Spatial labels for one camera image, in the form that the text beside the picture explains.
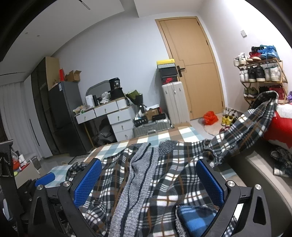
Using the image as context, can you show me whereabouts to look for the orange bag on floor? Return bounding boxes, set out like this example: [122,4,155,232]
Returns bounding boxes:
[203,111,219,125]

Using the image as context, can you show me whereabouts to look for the wooden door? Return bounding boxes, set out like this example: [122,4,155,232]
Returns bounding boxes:
[156,16,225,119]

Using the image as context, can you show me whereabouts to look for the plaid fleece jacket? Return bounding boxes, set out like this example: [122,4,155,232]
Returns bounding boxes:
[78,91,279,236]

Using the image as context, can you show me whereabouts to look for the silver flat suitcase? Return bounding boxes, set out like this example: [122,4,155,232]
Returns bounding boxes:
[133,118,172,137]

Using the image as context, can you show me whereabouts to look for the black bag under desk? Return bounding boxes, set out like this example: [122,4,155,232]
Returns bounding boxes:
[92,118,117,147]

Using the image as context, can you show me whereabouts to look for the grey bed footboard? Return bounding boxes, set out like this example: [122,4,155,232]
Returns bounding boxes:
[223,146,291,236]

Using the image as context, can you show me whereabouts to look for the light switch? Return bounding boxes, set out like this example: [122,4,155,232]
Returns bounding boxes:
[241,30,247,38]

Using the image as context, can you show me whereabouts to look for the white drawer desk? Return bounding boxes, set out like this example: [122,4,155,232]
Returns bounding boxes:
[75,97,135,142]

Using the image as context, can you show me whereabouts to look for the white upright suitcase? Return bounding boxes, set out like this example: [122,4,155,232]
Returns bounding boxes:
[162,81,190,126]

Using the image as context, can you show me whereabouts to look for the cardboard box on fridge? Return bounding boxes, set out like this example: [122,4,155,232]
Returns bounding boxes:
[65,70,82,82]

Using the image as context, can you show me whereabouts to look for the stack of shoe boxes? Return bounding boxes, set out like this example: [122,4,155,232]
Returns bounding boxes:
[156,59,178,84]

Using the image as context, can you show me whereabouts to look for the checkered bed cover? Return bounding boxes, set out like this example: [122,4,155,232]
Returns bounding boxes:
[46,126,237,187]

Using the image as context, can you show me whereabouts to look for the wooden shoe rack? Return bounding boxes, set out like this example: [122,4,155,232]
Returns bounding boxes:
[234,57,289,105]

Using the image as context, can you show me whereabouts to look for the black refrigerator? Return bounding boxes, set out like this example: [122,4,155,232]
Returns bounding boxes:
[49,81,92,157]

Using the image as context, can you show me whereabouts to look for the black hat box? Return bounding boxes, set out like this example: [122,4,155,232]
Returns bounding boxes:
[109,77,125,100]

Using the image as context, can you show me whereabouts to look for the yellow sneakers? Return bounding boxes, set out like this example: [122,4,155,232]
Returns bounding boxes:
[221,114,233,126]

